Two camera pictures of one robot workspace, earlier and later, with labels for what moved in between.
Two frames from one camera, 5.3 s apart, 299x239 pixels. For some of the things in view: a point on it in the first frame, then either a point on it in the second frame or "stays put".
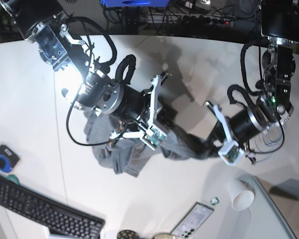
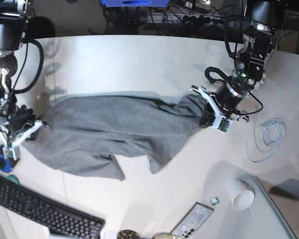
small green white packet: (215, 201) stays put
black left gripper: (135, 106) -> (17, 118)
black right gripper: (241, 127) -> (207, 118)
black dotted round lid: (127, 234) stays put
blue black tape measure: (5, 159) stays put
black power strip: (193, 20) stays put
